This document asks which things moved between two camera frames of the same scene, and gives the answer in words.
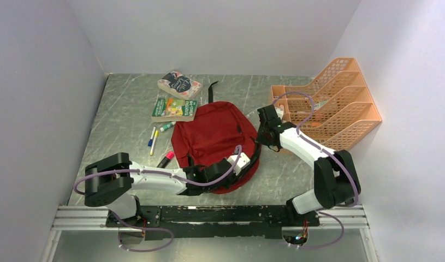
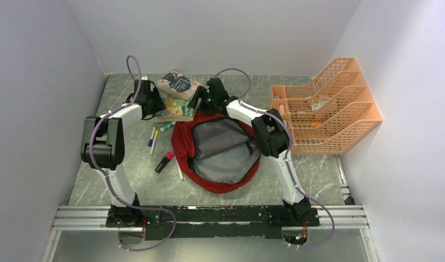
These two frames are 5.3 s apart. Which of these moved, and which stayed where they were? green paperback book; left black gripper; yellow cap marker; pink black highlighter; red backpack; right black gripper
Moved: left black gripper; right black gripper
Stayed: yellow cap marker; red backpack; pink black highlighter; green paperback book
